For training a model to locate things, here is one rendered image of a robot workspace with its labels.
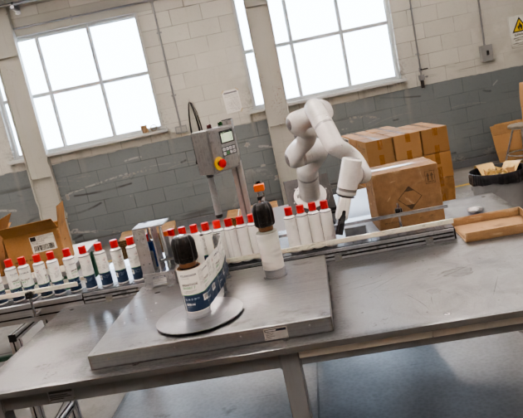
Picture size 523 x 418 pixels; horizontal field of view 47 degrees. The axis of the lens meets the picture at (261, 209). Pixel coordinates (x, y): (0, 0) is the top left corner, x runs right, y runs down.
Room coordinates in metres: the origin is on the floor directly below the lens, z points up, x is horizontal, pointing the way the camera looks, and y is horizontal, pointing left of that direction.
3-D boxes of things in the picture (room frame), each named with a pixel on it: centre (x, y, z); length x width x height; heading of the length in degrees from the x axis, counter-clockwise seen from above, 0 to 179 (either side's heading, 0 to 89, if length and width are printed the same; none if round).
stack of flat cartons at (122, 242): (6.67, 1.31, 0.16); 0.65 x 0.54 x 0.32; 96
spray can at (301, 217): (2.54, -0.16, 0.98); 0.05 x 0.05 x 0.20
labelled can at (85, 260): (2.65, 0.83, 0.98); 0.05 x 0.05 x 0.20
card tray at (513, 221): (2.45, -0.95, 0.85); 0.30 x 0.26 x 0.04; 83
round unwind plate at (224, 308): (1.99, 0.28, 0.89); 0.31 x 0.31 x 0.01
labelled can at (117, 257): (2.64, 0.68, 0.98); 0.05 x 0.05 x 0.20
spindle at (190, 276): (1.99, 0.28, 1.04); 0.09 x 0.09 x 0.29
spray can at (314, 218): (2.53, -0.21, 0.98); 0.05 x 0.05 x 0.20
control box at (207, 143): (2.66, 0.14, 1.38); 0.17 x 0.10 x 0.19; 138
